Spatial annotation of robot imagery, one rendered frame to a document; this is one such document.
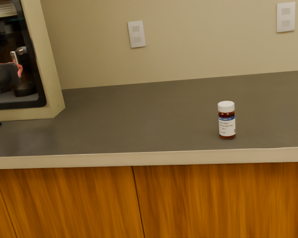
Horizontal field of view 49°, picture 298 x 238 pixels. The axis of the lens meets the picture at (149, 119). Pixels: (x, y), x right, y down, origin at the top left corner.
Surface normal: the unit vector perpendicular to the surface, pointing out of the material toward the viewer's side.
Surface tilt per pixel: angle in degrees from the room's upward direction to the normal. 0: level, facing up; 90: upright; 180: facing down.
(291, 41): 90
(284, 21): 90
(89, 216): 90
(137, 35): 90
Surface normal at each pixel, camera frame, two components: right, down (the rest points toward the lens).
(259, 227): -0.18, 0.38
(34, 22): 0.98, -0.05
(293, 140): -0.13, -0.92
